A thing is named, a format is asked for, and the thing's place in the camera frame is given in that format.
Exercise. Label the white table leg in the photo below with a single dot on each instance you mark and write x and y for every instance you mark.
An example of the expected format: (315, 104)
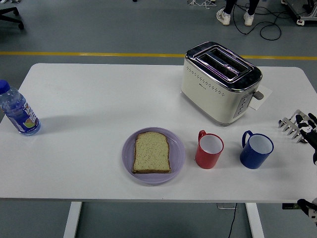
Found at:
(255, 220)
(72, 220)

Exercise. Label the slice of bread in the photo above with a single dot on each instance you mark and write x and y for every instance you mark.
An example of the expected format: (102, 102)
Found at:
(151, 153)

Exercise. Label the metal toast rack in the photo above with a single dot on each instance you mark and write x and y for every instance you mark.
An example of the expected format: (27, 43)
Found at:
(288, 122)

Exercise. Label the water bottle with blue cap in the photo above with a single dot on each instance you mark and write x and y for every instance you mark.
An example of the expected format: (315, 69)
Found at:
(19, 114)

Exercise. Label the table height control panel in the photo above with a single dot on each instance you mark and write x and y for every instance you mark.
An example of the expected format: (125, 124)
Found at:
(288, 206)

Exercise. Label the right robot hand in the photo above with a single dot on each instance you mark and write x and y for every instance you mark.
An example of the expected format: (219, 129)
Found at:
(307, 129)

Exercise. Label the grey box under table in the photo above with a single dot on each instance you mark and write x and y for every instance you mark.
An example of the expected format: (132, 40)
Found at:
(223, 205)

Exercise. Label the black office chair base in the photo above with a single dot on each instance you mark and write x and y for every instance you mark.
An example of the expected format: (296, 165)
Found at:
(12, 10)

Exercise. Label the metal equipment frame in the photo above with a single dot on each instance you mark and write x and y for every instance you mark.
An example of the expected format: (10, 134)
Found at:
(307, 17)

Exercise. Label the purple plate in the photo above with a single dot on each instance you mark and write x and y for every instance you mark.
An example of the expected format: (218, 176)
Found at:
(178, 153)

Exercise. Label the cream and chrome toaster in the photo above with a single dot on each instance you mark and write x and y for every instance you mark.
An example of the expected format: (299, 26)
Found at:
(210, 99)

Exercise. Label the white paper card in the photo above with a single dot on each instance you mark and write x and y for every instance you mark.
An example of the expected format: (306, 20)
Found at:
(266, 93)

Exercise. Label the blue enamel cup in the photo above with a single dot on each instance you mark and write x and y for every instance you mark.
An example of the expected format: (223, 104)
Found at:
(252, 158)

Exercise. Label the person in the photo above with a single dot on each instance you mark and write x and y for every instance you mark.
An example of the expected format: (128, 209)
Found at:
(224, 16)

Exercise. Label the red enamel cup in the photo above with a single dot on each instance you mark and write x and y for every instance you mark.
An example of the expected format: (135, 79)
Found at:
(206, 160)

